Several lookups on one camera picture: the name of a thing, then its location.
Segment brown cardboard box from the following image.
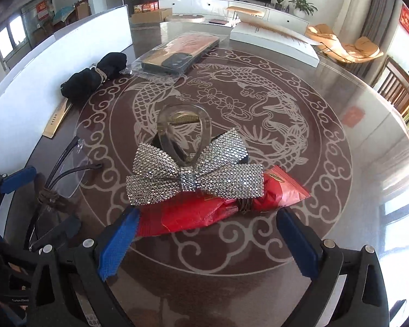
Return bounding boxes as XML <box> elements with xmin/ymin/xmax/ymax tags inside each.
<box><xmin>130</xmin><ymin>8</ymin><xmax>173</xmax><ymax>24</ymax></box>

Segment white television cabinet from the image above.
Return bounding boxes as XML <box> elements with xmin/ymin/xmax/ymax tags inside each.
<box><xmin>158</xmin><ymin>0</ymin><xmax>311</xmax><ymax>29</ymax></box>

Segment red plastic packet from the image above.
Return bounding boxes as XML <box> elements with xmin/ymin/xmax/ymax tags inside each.
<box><xmin>136</xmin><ymin>164</ymin><xmax>311</xmax><ymax>237</ymax></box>

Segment oval beige floor pad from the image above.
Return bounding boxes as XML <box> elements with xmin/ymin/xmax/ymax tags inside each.
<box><xmin>164</xmin><ymin>13</ymin><xmax>207</xmax><ymax>24</ymax></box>

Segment dining table with teal cloth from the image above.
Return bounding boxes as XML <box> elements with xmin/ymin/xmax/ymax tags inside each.
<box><xmin>51</xmin><ymin>5</ymin><xmax>77</xmax><ymax>26</ymax></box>

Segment rhinestone bow hair clip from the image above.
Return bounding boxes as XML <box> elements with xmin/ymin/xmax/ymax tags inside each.
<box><xmin>126</xmin><ymin>103</ymin><xmax>264</xmax><ymax>207</ymax></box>

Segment wooden slatted chair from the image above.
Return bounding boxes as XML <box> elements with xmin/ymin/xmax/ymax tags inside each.
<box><xmin>377</xmin><ymin>56</ymin><xmax>409</xmax><ymax>116</ymax></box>

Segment grey curtain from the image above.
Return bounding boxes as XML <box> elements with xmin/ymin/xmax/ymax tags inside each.
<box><xmin>354</xmin><ymin>0</ymin><xmax>399</xmax><ymax>79</ymax></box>

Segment orange rocking chair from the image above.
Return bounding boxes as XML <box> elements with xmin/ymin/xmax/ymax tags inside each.
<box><xmin>305</xmin><ymin>24</ymin><xmax>385</xmax><ymax>63</ymax></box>

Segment orange phone case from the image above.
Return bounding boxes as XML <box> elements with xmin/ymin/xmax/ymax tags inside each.
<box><xmin>124</xmin><ymin>31</ymin><xmax>222</xmax><ymax>82</ymax></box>

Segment large white storage box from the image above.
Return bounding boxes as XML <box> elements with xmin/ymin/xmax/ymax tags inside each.
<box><xmin>0</xmin><ymin>4</ymin><xmax>134</xmax><ymax>178</ymax></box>

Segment rimless glasses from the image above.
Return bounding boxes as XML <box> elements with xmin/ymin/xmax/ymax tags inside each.
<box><xmin>27</xmin><ymin>135</ymin><xmax>104</xmax><ymax>251</ymax></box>

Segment white sheer curtain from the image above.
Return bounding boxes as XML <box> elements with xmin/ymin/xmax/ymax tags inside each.
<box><xmin>332</xmin><ymin>0</ymin><xmax>375</xmax><ymax>36</ymax></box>

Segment large potted green plant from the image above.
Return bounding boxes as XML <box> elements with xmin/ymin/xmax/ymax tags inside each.
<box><xmin>288</xmin><ymin>0</ymin><xmax>318</xmax><ymax>17</ymax></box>

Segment wooden stool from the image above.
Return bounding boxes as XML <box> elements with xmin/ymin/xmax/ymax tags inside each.
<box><xmin>227</xmin><ymin>6</ymin><xmax>266</xmax><ymax>19</ymax></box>

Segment black cloth bundle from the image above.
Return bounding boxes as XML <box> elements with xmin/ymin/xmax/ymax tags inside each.
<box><xmin>60</xmin><ymin>52</ymin><xmax>128</xmax><ymax>104</ymax></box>

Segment red door poster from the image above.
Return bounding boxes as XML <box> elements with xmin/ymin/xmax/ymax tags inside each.
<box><xmin>36</xmin><ymin>1</ymin><xmax>51</xmax><ymax>21</ymax></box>

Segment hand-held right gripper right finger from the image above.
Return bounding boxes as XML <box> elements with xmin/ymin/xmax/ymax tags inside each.
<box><xmin>276</xmin><ymin>208</ymin><xmax>389</xmax><ymax>327</ymax></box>

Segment red gift boxes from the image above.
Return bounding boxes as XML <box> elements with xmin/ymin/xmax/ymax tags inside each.
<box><xmin>133</xmin><ymin>2</ymin><xmax>159</xmax><ymax>15</ymax></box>

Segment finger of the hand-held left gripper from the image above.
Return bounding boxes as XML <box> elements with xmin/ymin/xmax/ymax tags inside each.
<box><xmin>27</xmin><ymin>214</ymin><xmax>82</xmax><ymax>251</ymax></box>
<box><xmin>0</xmin><ymin>166</ymin><xmax>37</xmax><ymax>212</ymax></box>

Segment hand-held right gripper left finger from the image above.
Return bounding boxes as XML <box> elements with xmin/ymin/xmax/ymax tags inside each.
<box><xmin>31</xmin><ymin>206</ymin><xmax>142</xmax><ymax>327</ymax></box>

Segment red wall hanging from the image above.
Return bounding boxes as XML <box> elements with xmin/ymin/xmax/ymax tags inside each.
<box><xmin>398</xmin><ymin>3</ymin><xmax>409</xmax><ymax>38</ymax></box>

